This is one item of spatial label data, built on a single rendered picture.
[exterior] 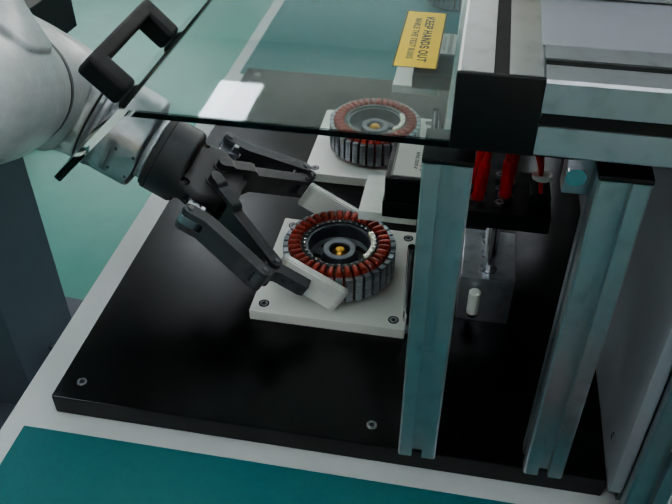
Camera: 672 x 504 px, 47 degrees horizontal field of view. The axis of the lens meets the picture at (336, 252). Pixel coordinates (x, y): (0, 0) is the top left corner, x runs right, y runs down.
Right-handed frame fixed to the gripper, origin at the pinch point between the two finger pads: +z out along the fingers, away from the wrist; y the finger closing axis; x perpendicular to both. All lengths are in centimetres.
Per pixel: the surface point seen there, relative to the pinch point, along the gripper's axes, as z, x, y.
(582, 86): -0.9, 35.2, 21.8
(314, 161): -4.3, -5.1, -19.2
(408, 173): 0.1, 13.5, 2.2
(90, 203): -39, -115, -104
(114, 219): -30, -110, -99
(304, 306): -0.6, -2.9, 6.1
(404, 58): -7.3, 26.0, 10.2
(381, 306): 5.7, 0.8, 4.7
